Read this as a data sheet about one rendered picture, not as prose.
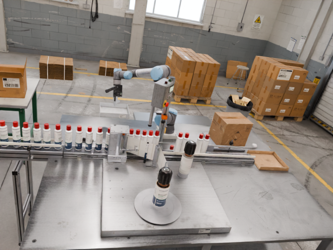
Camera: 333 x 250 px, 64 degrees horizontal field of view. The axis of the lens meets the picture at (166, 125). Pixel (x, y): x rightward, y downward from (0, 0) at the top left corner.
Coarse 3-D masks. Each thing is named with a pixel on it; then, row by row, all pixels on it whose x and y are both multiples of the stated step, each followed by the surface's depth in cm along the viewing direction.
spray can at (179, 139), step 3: (180, 132) 220; (180, 135) 219; (177, 138) 220; (180, 138) 220; (177, 141) 221; (180, 141) 221; (177, 144) 222; (180, 144) 223; (174, 147) 226; (177, 147) 223; (180, 147) 225; (174, 150) 226; (177, 150) 225
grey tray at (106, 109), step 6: (102, 102) 261; (102, 108) 260; (108, 108) 262; (114, 108) 265; (120, 108) 267; (126, 108) 270; (102, 114) 245; (108, 114) 247; (114, 114) 248; (120, 114) 250; (126, 114) 251
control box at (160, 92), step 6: (156, 84) 198; (162, 84) 198; (168, 84) 201; (156, 90) 200; (162, 90) 198; (168, 90) 203; (156, 96) 202; (162, 96) 200; (156, 102) 204; (162, 102) 202; (168, 102) 213; (162, 108) 204
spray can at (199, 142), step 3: (201, 135) 223; (198, 138) 225; (201, 138) 224; (198, 141) 225; (201, 141) 225; (198, 144) 226; (201, 144) 227; (198, 147) 227; (195, 150) 230; (198, 150) 229
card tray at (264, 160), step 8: (248, 152) 261; (256, 152) 263; (264, 152) 265; (272, 152) 267; (256, 160) 252; (264, 160) 255; (272, 160) 258; (280, 160) 257; (264, 168) 240; (272, 168) 242; (280, 168) 244; (288, 168) 246
